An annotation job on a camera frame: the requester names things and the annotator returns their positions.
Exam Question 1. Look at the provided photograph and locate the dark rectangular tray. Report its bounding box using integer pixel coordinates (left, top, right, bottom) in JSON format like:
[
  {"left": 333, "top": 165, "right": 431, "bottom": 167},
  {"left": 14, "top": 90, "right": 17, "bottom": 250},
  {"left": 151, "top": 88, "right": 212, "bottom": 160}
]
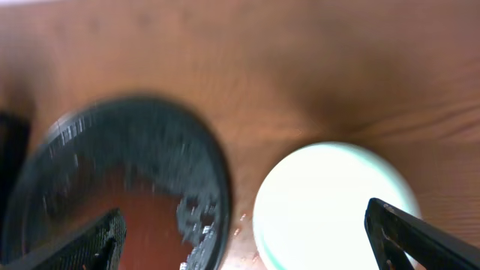
[{"left": 1, "top": 112, "right": 31, "bottom": 222}]

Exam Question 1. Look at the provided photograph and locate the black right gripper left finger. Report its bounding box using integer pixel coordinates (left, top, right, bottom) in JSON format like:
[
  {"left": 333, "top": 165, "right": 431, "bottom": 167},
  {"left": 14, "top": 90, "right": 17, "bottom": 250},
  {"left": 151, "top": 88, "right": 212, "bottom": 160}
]
[{"left": 3, "top": 208, "right": 127, "bottom": 270}]

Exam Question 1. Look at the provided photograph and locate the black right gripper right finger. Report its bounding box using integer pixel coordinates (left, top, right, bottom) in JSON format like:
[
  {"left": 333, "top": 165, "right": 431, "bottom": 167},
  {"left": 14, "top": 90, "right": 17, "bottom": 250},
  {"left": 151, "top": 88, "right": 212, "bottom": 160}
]
[{"left": 364, "top": 198, "right": 479, "bottom": 270}]

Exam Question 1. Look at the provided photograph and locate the round black tray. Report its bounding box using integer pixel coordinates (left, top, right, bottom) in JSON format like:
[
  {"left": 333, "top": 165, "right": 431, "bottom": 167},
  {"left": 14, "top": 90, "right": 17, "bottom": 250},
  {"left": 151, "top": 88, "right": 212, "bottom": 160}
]
[{"left": 1, "top": 97, "right": 232, "bottom": 269}]

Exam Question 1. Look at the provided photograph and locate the pale green plate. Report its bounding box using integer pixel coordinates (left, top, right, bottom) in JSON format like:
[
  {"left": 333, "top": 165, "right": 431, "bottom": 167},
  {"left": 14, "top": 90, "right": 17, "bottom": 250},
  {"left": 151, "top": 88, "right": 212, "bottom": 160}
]
[{"left": 252, "top": 142, "right": 421, "bottom": 270}]

